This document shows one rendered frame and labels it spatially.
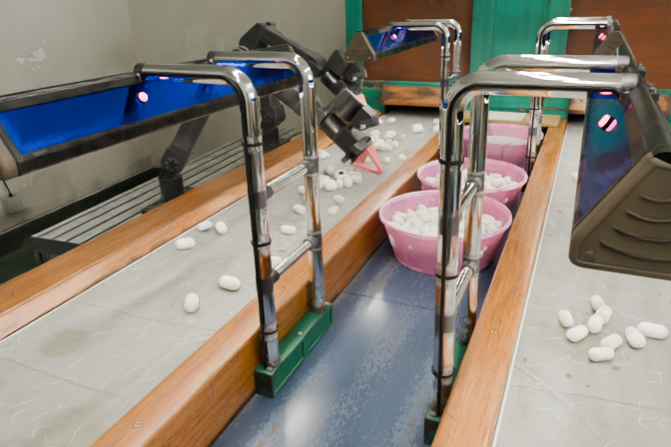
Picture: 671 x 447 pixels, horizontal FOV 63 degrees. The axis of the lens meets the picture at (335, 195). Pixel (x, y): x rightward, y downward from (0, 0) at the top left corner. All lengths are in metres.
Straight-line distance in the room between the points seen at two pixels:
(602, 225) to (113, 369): 0.64
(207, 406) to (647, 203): 0.55
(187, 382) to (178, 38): 3.13
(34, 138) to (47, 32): 2.82
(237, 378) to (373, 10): 1.69
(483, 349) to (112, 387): 0.47
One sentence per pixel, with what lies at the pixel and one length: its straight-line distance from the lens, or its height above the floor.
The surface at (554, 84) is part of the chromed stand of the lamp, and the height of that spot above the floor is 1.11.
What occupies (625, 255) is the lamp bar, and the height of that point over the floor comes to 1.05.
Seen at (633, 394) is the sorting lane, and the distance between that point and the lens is 0.77.
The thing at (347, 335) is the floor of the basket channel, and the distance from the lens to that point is 0.92.
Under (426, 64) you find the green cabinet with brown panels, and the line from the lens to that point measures 2.17.
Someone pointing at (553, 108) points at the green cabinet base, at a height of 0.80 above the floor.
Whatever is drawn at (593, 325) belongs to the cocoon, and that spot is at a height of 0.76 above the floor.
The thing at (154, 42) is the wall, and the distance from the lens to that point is 3.82.
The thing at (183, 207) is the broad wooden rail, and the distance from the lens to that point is 1.26.
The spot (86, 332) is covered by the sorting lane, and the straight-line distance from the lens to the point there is 0.91.
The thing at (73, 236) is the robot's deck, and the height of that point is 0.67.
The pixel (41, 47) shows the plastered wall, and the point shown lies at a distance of 3.40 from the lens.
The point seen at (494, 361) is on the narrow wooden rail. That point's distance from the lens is 0.73.
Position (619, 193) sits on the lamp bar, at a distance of 0.33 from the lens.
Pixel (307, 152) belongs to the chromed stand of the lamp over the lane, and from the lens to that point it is 0.80.
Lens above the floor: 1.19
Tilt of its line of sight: 20 degrees down
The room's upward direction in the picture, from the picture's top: 2 degrees counter-clockwise
